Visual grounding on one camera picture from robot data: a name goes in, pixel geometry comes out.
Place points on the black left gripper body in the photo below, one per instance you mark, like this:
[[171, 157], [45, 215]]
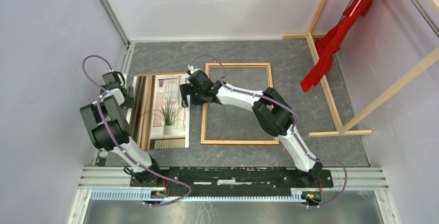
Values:
[[129, 103]]

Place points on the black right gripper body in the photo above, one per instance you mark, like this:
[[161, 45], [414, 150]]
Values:
[[196, 96]]

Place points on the golden wooden picture frame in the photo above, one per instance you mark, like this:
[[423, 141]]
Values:
[[205, 141]]

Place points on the plant window photo print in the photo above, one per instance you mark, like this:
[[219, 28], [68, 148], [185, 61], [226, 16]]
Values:
[[158, 120]]

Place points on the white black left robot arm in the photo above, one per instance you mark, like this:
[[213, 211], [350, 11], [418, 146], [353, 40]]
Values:
[[108, 129]]

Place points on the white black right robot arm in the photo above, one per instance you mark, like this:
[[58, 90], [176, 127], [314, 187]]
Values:
[[273, 114]]

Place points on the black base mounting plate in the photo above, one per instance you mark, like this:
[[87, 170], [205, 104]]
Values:
[[234, 181]]

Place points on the left controller board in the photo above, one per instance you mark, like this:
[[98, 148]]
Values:
[[158, 194]]

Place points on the controller board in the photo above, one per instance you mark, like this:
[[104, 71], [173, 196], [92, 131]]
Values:
[[158, 194], [311, 198]]

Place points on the light wooden beam structure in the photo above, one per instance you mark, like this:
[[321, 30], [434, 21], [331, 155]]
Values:
[[420, 67]]

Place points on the red cloth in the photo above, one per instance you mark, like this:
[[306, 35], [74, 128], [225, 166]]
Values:
[[331, 42]]

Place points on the right controller board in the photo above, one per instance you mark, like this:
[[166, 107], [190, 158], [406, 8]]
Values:
[[311, 198]]

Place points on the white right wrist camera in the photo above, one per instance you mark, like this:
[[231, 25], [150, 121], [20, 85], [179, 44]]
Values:
[[190, 68]]

